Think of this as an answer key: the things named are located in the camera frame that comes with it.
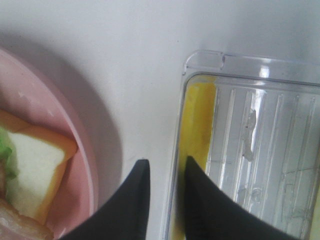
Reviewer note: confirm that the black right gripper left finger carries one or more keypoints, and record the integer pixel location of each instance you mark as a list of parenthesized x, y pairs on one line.
[(125, 215)]

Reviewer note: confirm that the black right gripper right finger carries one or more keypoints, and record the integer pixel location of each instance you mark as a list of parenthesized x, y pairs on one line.
[(209, 214)]

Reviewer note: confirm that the yellow cheese slice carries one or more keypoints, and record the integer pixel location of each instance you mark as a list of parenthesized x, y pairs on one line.
[(195, 131)]

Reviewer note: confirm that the bread slice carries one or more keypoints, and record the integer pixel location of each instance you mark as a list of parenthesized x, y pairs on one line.
[(42, 157)]

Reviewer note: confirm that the bacon strip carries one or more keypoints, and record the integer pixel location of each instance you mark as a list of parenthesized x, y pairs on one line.
[(13, 225)]

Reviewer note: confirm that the green lettuce leaf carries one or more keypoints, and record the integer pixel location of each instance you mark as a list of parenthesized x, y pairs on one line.
[(8, 155)]

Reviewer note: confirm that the right clear plastic container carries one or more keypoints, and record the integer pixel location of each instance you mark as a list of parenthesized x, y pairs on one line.
[(265, 142)]

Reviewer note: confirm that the pink round plate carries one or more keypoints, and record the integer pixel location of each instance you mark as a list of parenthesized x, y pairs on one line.
[(94, 172)]

